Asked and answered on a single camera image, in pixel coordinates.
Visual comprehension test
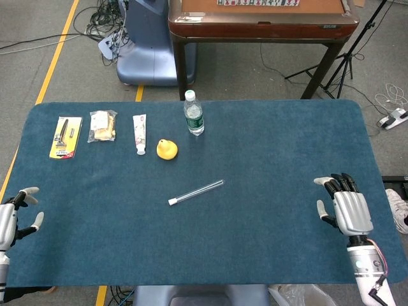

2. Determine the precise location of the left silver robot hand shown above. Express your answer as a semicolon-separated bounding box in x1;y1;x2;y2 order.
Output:
0;187;45;252

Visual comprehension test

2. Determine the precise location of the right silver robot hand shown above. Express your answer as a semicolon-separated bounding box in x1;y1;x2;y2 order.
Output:
313;173;374;237

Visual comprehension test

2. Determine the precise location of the clear glass test tube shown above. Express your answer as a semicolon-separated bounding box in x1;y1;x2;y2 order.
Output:
175;179;226;205

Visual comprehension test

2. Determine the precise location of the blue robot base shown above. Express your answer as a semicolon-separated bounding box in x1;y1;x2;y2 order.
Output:
116;0;197;87

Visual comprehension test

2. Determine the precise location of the white squeeze tube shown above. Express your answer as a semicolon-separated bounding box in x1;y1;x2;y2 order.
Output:
132;113;148;156

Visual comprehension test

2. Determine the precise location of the white sneaker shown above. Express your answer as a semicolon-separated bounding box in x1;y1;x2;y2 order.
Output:
384;187;408;235

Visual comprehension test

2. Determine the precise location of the black flat box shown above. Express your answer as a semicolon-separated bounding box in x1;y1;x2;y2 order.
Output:
381;175;408;192

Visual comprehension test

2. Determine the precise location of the clear plastic bag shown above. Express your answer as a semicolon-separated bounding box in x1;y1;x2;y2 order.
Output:
267;283;339;306

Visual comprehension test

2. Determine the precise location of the razor on yellow card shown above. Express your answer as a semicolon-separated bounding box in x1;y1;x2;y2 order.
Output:
48;116;84;159

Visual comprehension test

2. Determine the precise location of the white power strip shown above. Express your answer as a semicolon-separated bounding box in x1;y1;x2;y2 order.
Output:
378;107;408;130

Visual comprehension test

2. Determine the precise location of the clear bag of snacks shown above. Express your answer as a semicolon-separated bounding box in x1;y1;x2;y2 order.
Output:
87;110;118;143

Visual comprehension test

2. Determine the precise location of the blue table cloth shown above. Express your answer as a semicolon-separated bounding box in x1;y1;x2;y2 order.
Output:
0;99;405;286

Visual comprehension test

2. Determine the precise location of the yellow pear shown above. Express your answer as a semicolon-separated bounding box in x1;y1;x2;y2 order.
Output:
156;138;179;161

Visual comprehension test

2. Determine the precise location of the clear plastic water bottle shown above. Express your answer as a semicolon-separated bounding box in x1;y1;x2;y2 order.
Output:
183;89;205;136

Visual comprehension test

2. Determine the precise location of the black tripod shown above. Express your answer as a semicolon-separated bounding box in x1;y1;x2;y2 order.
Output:
284;0;396;99

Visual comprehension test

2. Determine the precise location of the white socket box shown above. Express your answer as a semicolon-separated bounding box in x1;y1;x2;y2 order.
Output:
98;34;124;61

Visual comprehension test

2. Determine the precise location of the brown mahjong table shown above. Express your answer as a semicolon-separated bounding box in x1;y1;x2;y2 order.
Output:
168;0;360;101

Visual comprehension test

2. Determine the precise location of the face-up mahjong tile row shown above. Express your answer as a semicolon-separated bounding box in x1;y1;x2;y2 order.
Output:
217;0;301;7

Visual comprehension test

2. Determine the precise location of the white coiled cable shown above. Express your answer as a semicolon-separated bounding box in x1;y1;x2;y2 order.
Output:
374;82;408;111

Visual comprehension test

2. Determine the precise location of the cable bundle under table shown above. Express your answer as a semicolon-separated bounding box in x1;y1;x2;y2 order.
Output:
106;285;135;306

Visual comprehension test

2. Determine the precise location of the thin black floor cable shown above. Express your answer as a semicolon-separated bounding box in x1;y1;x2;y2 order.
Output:
259;43;383;115

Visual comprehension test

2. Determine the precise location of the grey-blue robot pedestal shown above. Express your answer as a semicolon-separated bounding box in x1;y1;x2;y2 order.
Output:
132;284;271;306

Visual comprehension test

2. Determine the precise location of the long black floor cable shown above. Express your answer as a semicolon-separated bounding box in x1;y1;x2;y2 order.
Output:
0;31;87;52

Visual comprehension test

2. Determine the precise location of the tangle of black cables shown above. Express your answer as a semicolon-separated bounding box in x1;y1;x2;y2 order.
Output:
73;0;130;67

